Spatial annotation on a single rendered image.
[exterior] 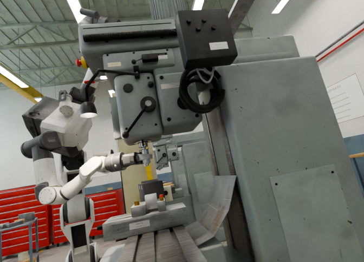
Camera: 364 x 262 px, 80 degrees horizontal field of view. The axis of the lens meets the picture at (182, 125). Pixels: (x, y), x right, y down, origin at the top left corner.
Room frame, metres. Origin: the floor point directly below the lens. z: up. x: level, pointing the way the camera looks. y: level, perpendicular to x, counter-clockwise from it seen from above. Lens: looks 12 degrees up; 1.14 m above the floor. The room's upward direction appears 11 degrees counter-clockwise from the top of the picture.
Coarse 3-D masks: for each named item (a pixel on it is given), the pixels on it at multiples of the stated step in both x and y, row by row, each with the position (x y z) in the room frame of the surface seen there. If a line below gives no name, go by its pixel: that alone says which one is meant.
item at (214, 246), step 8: (208, 240) 0.98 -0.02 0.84; (216, 240) 0.96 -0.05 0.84; (112, 248) 1.12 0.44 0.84; (120, 248) 1.10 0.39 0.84; (200, 248) 0.91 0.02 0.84; (208, 248) 0.91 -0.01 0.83; (216, 248) 0.91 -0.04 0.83; (104, 256) 1.03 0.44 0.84; (112, 256) 1.01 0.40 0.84; (208, 256) 0.90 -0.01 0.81; (216, 256) 0.91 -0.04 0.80; (224, 256) 0.92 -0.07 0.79
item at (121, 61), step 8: (104, 56) 0.90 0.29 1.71; (112, 56) 0.91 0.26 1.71; (120, 56) 0.91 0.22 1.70; (128, 56) 0.92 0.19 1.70; (136, 56) 0.93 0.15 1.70; (160, 56) 0.95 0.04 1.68; (168, 56) 0.95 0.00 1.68; (104, 64) 0.90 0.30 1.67; (112, 64) 0.91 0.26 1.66; (120, 64) 0.91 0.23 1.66; (128, 64) 0.92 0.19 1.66; (136, 64) 0.93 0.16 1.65; (144, 64) 0.93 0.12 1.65; (152, 64) 0.94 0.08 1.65; (160, 64) 0.95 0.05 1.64; (168, 64) 0.95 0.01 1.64; (144, 72) 0.97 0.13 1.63; (152, 72) 0.98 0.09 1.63; (112, 80) 0.99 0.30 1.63; (112, 88) 1.09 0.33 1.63
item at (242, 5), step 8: (240, 0) 2.99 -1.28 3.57; (248, 0) 3.02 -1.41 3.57; (232, 8) 3.18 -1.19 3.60; (240, 8) 3.18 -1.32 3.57; (248, 8) 3.21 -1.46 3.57; (232, 16) 3.34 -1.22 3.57; (240, 16) 3.38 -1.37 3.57; (232, 24) 3.57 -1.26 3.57; (360, 24) 3.58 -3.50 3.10; (232, 32) 3.83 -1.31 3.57; (336, 40) 4.07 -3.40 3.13; (328, 48) 4.31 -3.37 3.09; (336, 48) 4.14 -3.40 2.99
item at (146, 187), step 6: (150, 180) 1.34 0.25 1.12; (156, 180) 1.36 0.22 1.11; (144, 186) 1.31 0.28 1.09; (150, 186) 1.32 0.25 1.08; (156, 186) 1.33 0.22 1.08; (162, 186) 1.35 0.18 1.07; (144, 192) 1.31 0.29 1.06; (150, 192) 1.32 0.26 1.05; (156, 192) 1.33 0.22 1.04; (162, 192) 1.35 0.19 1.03; (144, 198) 1.33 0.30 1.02
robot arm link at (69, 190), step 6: (72, 180) 1.05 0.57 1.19; (78, 180) 1.04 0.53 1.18; (66, 186) 1.04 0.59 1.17; (72, 186) 1.04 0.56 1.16; (78, 186) 1.04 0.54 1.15; (84, 186) 1.07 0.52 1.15; (60, 192) 1.04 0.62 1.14; (66, 192) 1.04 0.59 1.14; (72, 192) 1.04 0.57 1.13; (78, 192) 1.07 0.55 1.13; (60, 198) 1.04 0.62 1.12; (66, 198) 1.05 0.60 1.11; (48, 204) 1.03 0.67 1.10; (54, 204) 1.04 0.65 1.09
